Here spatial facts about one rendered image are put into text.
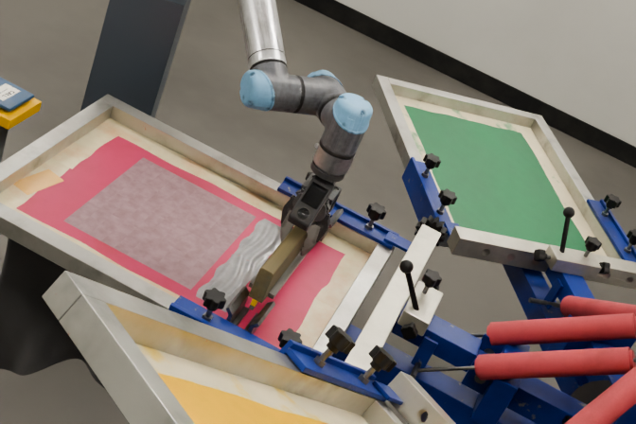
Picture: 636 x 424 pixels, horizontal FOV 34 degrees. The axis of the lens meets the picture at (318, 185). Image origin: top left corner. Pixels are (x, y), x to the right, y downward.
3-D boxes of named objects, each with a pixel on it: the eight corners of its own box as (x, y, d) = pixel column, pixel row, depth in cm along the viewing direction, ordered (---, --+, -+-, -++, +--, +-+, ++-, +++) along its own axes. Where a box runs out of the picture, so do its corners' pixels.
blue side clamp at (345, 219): (269, 207, 243) (278, 184, 239) (277, 199, 247) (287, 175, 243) (382, 266, 239) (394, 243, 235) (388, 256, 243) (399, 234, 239)
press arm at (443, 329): (390, 332, 211) (399, 314, 208) (398, 317, 216) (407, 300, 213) (467, 373, 209) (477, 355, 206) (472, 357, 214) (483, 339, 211)
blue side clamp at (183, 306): (160, 331, 195) (169, 304, 192) (171, 317, 199) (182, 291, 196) (299, 407, 191) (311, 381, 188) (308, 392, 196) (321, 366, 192)
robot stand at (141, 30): (40, 297, 329) (131, -44, 268) (94, 315, 331) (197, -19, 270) (21, 333, 313) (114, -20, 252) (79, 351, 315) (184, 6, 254)
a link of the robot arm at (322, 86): (292, 62, 206) (311, 93, 198) (341, 68, 212) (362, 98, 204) (280, 95, 210) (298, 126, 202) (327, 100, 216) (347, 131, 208)
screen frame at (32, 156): (-48, 207, 202) (-45, 191, 200) (104, 106, 252) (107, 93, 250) (305, 400, 192) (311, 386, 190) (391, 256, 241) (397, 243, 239)
